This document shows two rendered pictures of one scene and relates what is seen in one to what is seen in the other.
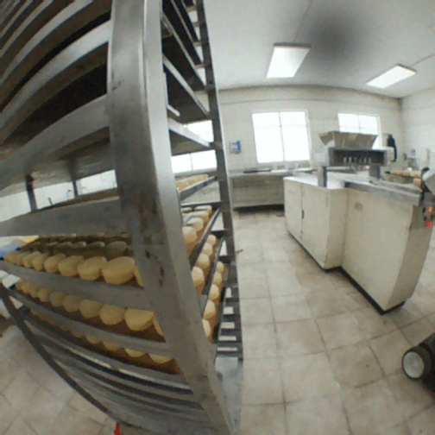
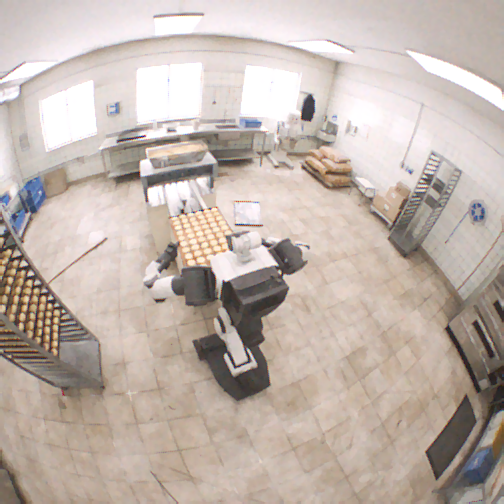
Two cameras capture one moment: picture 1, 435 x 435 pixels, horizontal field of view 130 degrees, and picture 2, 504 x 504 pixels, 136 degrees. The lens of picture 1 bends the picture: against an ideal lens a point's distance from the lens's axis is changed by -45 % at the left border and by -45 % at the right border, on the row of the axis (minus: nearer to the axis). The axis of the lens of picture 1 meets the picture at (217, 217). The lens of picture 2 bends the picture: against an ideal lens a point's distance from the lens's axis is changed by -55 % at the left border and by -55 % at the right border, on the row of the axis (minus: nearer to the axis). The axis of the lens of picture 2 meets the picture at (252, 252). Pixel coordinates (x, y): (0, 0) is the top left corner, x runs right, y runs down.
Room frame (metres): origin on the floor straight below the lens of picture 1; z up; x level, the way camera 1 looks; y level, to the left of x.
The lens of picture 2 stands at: (-0.51, -0.86, 2.01)
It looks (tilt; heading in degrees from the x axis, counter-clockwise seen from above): 45 degrees down; 323
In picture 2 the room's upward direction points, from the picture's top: 9 degrees clockwise
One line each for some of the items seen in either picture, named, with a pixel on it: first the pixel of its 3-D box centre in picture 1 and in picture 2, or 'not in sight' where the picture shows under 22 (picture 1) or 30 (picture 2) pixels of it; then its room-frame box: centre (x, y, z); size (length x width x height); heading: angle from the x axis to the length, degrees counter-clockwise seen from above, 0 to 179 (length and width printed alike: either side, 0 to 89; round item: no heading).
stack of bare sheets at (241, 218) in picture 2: not in sight; (247, 212); (1.81, -2.42, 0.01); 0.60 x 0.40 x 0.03; 154
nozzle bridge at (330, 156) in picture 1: (350, 167); (177, 177); (1.46, -1.30, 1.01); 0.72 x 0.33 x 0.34; 86
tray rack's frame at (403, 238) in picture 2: not in sight; (426, 205); (0.07, -4.70, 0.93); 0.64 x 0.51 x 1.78; 84
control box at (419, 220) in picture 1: (426, 215); not in sight; (0.59, -1.25, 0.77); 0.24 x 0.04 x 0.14; 86
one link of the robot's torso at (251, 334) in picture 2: not in sight; (244, 320); (-0.09, -1.21, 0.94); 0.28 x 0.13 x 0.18; 176
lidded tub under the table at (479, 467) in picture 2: not in sight; (480, 466); (-3.60, -2.57, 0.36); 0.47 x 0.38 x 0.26; 173
